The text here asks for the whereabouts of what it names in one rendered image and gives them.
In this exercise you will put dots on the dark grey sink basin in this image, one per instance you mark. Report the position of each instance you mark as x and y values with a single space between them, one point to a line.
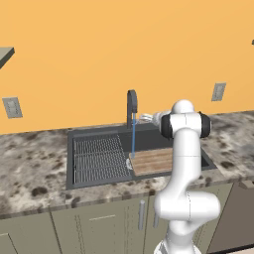
99 132

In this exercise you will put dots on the grey-brown dishwasher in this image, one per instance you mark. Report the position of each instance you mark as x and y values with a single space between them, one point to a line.
236 218

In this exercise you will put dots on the beige cabinet drawer unit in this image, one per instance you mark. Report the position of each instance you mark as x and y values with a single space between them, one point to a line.
23 234

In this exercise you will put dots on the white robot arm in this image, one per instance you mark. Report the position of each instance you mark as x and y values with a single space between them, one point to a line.
185 158

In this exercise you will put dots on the wooden cutting board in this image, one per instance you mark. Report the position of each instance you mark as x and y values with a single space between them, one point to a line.
152 161

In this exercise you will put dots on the blue water stream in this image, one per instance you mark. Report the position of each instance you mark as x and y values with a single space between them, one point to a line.
133 139

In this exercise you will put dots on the grey sink drying rack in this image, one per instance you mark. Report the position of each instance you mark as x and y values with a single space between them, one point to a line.
99 158

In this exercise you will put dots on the grey wall outlet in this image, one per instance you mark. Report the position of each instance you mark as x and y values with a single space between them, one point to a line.
219 92
12 107

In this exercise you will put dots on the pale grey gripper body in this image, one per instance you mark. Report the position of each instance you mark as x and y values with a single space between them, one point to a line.
146 117

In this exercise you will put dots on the dark grey sink faucet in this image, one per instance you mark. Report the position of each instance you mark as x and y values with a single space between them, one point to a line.
131 99

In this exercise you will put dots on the grey wall shelf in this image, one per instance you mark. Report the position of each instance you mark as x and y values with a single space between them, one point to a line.
5 54

